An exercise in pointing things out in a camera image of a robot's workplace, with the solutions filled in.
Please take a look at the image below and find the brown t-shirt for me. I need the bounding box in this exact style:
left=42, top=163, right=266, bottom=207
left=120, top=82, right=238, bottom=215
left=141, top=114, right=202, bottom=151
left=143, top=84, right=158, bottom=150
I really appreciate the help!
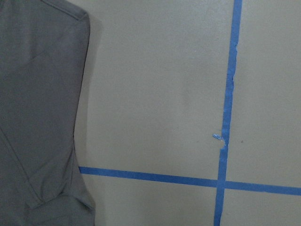
left=0, top=0, right=95, bottom=226

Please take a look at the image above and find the blue tape line crosswise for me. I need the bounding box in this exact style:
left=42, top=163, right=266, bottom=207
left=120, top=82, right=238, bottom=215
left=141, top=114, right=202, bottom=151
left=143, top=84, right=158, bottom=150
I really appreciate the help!
left=79, top=167, right=301, bottom=196

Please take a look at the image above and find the blue tape line lengthwise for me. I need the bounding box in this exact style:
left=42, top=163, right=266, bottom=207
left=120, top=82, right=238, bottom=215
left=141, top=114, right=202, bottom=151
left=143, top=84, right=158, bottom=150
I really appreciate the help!
left=214, top=0, right=243, bottom=226

